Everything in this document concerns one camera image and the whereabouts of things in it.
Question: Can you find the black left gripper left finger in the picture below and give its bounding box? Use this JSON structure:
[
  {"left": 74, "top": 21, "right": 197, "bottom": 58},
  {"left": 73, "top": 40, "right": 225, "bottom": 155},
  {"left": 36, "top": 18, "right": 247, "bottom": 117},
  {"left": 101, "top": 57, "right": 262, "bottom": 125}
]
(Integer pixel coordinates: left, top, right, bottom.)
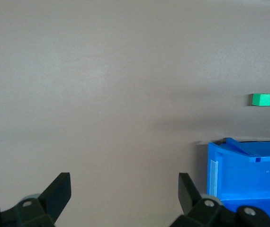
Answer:
[{"left": 0, "top": 172, "right": 72, "bottom": 227}]

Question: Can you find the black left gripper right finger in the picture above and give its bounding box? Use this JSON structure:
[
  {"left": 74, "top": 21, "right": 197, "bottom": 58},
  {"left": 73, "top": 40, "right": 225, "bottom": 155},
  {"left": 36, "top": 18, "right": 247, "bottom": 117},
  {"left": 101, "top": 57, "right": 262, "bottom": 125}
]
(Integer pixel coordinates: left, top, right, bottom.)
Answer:
[{"left": 170, "top": 172, "right": 270, "bottom": 227}]

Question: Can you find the small green cube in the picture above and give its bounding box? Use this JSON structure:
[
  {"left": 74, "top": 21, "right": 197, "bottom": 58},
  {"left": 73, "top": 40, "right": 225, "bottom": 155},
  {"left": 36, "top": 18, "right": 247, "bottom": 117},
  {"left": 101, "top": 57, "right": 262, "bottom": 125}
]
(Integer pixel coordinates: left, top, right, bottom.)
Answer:
[{"left": 252, "top": 93, "right": 270, "bottom": 107}]

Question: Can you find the blue plastic storage bin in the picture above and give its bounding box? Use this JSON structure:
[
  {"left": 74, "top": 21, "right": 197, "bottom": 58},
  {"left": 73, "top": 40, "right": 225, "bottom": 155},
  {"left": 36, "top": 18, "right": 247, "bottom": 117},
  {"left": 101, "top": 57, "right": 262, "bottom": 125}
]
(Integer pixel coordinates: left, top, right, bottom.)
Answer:
[{"left": 207, "top": 137, "right": 270, "bottom": 227}]

